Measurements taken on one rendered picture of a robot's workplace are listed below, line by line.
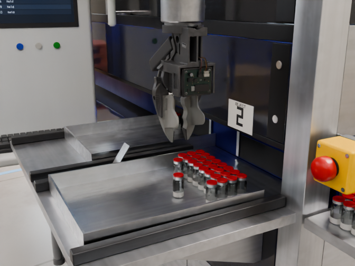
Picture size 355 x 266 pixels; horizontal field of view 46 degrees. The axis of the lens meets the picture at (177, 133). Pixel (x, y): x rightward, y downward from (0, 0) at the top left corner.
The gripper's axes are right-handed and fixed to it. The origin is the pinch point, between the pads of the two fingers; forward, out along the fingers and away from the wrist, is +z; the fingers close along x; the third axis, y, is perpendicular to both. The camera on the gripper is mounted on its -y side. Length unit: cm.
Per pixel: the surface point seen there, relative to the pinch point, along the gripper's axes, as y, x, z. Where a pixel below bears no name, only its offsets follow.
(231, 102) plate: -4.6, 15.4, -3.3
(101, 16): -89, 15, -19
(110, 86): -106, 22, 11
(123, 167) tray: -13.9, -6.1, 10.6
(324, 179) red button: 24.8, 12.6, 2.6
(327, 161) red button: 24.6, 13.2, -0.1
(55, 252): -93, -9, 76
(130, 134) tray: -41.9, 6.5, 12.8
